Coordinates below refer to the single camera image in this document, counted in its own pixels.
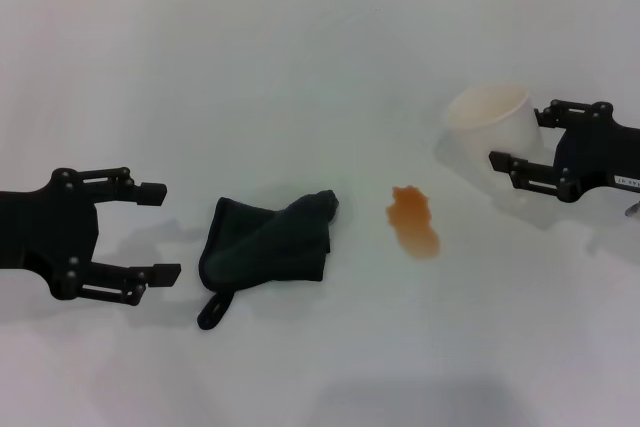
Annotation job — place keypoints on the white paper cup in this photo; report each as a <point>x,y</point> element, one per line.
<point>500,132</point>

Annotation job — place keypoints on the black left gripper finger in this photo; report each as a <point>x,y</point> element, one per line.
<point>125,279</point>
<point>150,194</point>

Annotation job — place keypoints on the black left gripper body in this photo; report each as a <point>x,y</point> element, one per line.
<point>50,232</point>

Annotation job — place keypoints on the orange-brown liquid stain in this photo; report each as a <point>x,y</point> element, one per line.
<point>412,227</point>

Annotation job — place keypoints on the dark terry rag with loop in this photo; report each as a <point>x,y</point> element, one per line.
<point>260,247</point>

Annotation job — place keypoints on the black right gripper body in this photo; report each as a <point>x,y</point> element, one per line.
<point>600,157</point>

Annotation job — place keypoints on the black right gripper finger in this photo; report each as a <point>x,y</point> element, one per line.
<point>535,174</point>
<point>575,112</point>

